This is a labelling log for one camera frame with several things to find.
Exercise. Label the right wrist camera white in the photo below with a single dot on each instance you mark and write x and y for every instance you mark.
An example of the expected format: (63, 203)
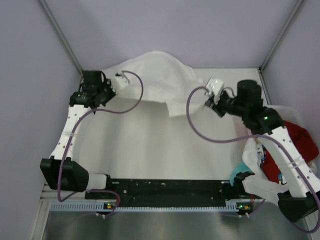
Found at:
(214, 87)

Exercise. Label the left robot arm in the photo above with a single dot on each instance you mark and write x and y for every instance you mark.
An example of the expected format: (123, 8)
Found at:
(62, 170)

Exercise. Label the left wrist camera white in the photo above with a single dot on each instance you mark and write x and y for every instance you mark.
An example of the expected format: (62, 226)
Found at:
(121, 80)

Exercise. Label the right aluminium frame post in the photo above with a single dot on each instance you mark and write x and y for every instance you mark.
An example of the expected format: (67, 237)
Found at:
(294, 13)

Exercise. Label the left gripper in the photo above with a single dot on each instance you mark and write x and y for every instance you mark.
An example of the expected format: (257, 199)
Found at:
(107, 82)

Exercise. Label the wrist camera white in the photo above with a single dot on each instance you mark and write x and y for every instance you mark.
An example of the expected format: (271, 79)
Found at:
(214, 87)
(121, 80)

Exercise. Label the left aluminium frame post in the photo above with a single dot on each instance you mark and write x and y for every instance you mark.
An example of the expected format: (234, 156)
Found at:
(60, 35)

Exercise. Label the aluminium front rail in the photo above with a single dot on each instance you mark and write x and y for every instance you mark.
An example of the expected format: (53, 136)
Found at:
(51, 194)

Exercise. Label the white printed t shirt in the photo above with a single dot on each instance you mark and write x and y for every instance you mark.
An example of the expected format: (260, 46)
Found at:
(254, 155)

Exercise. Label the teal t shirt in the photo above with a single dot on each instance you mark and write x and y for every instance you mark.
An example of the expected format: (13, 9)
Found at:
(240, 168)

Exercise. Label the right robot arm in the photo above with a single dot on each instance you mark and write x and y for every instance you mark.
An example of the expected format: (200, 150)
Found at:
(300, 195)

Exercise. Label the white laundry basket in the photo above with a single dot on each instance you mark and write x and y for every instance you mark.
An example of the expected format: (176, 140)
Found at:
(287, 112)

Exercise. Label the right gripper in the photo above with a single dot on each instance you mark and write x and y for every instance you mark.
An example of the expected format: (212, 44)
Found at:
(214, 103)

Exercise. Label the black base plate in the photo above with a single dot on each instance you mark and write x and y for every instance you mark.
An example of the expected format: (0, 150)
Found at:
(167, 193)

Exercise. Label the grey slotted cable duct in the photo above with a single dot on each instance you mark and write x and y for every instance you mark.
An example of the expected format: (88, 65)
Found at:
(103, 207)

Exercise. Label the red t shirt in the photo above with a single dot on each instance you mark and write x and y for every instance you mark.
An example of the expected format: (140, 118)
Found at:
(269, 157)

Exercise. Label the aluminium frame post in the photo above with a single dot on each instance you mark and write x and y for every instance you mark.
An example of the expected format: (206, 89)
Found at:
(294, 13)
(60, 35)

